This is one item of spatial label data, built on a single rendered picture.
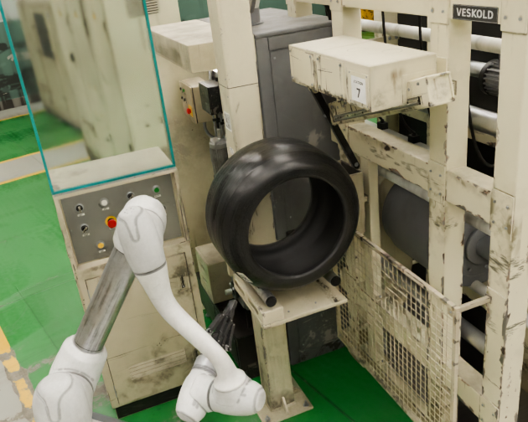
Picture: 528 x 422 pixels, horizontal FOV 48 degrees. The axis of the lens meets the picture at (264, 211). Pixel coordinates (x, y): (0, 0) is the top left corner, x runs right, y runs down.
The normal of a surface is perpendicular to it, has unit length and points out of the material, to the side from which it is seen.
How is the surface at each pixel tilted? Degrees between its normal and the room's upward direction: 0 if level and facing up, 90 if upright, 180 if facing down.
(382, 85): 90
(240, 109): 90
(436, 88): 72
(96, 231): 90
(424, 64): 90
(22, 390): 0
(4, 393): 0
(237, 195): 61
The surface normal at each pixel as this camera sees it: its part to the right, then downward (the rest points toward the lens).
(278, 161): 0.07, -0.40
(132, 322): 0.37, 0.35
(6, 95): 0.57, 0.29
